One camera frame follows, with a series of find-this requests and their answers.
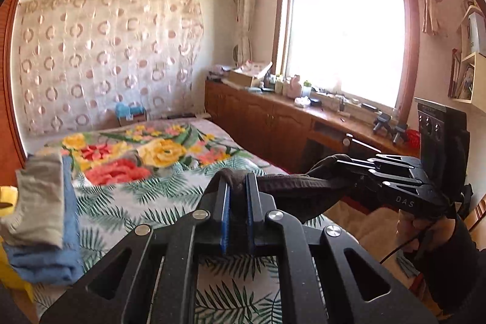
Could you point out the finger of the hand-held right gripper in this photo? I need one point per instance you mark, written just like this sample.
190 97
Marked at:
398 161
379 178

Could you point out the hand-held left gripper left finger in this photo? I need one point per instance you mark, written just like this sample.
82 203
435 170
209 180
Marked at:
224 217

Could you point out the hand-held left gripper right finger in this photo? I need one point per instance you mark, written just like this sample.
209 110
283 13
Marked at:
250 217

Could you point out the black pants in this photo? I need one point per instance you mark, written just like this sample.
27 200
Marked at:
288 191

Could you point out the person's right forearm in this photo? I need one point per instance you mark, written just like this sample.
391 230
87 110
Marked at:
455 271

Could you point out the folded grey pants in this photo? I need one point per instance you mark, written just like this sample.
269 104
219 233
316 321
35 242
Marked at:
41 202

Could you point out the person's right hand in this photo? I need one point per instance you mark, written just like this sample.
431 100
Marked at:
425 233

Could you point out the grey dumbbell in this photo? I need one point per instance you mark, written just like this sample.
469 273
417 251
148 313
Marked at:
381 123
400 132

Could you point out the leaf print bed sheet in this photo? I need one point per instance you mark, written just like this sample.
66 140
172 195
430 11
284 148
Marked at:
152 202

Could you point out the floral blanket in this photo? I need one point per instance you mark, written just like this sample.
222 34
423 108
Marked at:
159 153

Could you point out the wooden cabinet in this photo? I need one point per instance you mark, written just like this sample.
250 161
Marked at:
265 119

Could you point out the white tissue pack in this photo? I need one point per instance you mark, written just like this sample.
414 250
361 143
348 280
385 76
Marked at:
302 102

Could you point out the wooden framed window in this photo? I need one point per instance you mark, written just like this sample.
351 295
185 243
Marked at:
341 35

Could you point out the cardboard box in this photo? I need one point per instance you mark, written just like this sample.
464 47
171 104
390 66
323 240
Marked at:
245 77

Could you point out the blue packet box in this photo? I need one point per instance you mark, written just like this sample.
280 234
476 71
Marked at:
127 112

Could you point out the folded blue jeans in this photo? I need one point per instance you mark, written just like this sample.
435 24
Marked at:
45 263

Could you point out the beige window curtain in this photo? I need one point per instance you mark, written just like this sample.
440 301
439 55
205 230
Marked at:
246 12

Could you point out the yellow plush toy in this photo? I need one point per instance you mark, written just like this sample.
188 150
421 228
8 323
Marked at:
15 278

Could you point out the wooden slatted wardrobe door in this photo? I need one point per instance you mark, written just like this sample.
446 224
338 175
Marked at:
7 100

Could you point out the wall shelf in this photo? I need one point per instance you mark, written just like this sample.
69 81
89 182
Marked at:
474 81

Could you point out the circle pattern wall curtain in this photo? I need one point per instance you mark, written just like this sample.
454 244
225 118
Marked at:
106 54

